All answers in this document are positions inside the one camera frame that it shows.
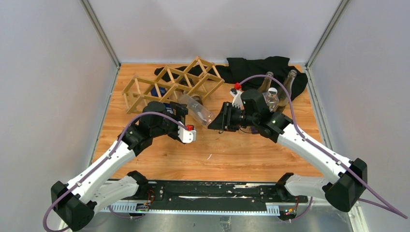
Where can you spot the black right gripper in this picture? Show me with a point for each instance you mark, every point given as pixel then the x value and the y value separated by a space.
pixel 223 121

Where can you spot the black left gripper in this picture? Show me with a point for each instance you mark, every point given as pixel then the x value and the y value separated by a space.
pixel 181 111

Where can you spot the small clear glass bottle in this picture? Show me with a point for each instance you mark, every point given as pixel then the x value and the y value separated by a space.
pixel 196 110

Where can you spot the clear bottle with black label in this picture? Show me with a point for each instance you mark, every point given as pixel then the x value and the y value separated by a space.
pixel 266 84

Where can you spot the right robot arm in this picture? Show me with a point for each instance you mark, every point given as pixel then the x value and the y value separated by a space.
pixel 343 181

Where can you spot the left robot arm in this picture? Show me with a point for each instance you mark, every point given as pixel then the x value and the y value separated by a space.
pixel 81 198

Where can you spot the dark brown wine bottle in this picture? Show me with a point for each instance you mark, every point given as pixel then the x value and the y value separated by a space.
pixel 197 98

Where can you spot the blue labelled clear bottle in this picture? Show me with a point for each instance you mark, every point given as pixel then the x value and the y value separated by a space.
pixel 162 91

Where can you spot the wooden lattice wine rack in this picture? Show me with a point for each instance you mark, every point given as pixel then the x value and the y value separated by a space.
pixel 137 92

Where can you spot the black cloth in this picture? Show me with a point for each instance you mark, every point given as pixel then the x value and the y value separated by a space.
pixel 239 69

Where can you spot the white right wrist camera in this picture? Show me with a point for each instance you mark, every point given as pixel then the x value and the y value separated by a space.
pixel 236 94

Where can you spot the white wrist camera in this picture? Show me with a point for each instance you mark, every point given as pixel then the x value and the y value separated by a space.
pixel 236 94
pixel 187 133

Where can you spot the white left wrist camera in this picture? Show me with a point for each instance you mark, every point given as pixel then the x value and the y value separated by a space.
pixel 187 133

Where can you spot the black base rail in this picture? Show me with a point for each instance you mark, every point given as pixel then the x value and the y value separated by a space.
pixel 211 198

